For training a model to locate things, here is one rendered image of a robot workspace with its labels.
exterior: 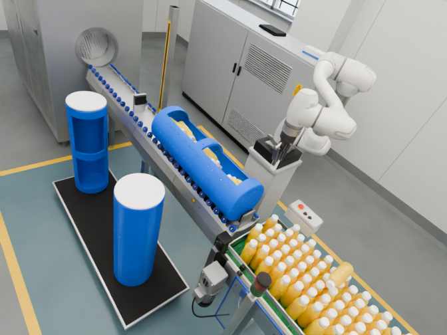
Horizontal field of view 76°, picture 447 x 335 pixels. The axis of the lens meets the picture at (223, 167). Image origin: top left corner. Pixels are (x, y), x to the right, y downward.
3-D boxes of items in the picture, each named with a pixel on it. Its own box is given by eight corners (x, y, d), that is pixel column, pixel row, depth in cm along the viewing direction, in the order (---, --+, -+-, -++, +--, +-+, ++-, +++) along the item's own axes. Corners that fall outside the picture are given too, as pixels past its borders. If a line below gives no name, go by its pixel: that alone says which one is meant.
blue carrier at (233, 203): (181, 133, 228) (187, 102, 210) (256, 209, 186) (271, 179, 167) (149, 142, 211) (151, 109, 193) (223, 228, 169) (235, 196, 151)
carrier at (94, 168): (69, 179, 268) (86, 199, 257) (57, 96, 212) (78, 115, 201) (98, 168, 287) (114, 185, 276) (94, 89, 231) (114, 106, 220)
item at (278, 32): (269, 26, 353) (270, 23, 351) (287, 36, 338) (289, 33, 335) (256, 26, 339) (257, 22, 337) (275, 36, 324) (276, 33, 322)
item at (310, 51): (306, 52, 309) (309, 45, 304) (325, 61, 300) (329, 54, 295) (301, 53, 301) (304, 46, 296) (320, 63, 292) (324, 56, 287)
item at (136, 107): (143, 109, 245) (144, 92, 235) (146, 111, 243) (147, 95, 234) (132, 110, 239) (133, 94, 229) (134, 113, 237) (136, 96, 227)
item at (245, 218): (247, 220, 181) (253, 207, 173) (249, 223, 180) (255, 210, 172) (235, 226, 175) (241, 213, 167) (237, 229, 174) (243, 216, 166)
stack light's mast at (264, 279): (252, 286, 129) (264, 268, 119) (262, 298, 126) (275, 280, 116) (243, 294, 126) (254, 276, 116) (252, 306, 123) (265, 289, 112)
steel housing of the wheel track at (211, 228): (114, 94, 308) (114, 63, 286) (247, 246, 204) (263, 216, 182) (86, 98, 291) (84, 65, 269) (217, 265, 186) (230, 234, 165)
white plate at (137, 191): (163, 210, 157) (163, 211, 158) (165, 175, 177) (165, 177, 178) (110, 206, 150) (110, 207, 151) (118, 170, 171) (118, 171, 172)
